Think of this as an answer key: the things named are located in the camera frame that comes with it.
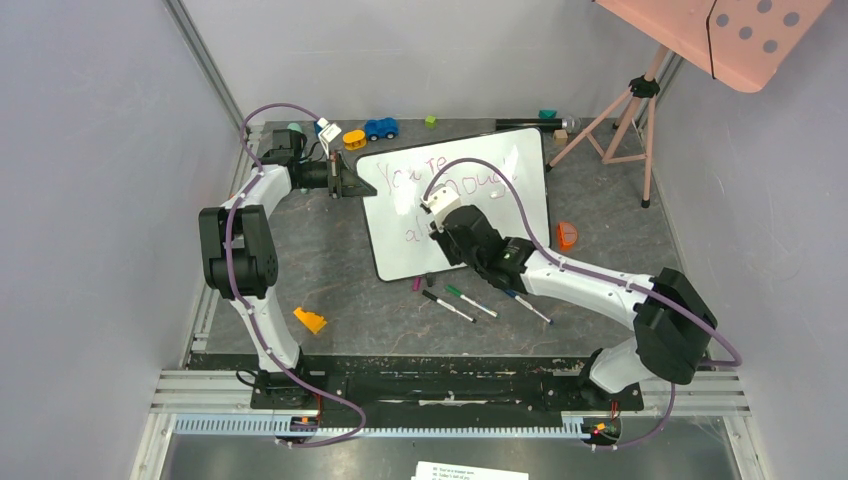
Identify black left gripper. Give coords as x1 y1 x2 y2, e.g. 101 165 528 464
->
297 152 378 202

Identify white whiteboard with black frame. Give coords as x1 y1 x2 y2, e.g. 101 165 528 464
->
356 128 551 281

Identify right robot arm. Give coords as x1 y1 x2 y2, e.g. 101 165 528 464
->
429 205 717 408

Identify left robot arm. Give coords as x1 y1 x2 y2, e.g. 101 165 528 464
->
198 128 377 409

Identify green capped marker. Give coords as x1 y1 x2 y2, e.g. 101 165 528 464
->
445 285 498 318

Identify blue capped marker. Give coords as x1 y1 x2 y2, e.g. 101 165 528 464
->
504 290 553 325

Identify black capped marker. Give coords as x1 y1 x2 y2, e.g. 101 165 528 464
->
421 290 476 323

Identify blue toy car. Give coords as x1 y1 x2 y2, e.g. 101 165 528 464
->
364 117 399 142

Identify orange cup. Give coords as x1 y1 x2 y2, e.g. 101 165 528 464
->
556 222 579 252

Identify wooden cube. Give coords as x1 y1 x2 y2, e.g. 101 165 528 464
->
552 129 569 146

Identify orange wedge block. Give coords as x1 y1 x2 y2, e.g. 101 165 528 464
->
293 307 327 335

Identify black flashlight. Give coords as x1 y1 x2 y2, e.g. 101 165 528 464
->
495 116 582 133

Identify white paper sheet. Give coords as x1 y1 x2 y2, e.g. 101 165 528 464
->
411 461 529 480

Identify pink perforated panel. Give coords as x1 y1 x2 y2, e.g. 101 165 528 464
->
598 0 831 93

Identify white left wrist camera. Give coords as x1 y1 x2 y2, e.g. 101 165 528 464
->
315 117 341 157

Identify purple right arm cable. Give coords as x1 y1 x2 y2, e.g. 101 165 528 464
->
423 157 743 452

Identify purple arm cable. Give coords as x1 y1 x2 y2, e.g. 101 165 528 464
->
423 157 743 452
223 101 367 450

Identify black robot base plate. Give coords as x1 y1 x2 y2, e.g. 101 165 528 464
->
236 355 644 431

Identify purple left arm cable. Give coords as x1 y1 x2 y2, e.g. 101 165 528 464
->
223 101 367 450

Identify aluminium frame profile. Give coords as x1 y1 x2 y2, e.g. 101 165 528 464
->
162 0 249 140

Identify white cable duct rail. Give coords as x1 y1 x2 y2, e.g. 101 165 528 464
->
173 413 603 440

